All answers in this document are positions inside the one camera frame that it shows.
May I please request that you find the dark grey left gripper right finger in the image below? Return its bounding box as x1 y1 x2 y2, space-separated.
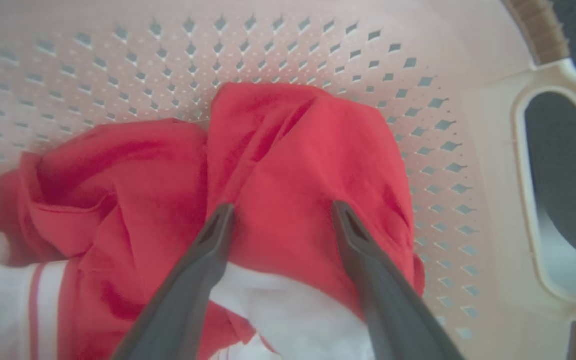
331 200 465 360

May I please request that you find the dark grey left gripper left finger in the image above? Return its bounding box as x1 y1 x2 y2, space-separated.
110 203 236 360

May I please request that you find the white garment with red stripes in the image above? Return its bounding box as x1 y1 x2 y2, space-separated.
0 230 376 360

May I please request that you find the cream perforated plastic laundry basket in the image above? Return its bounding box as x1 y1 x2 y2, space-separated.
0 0 576 360

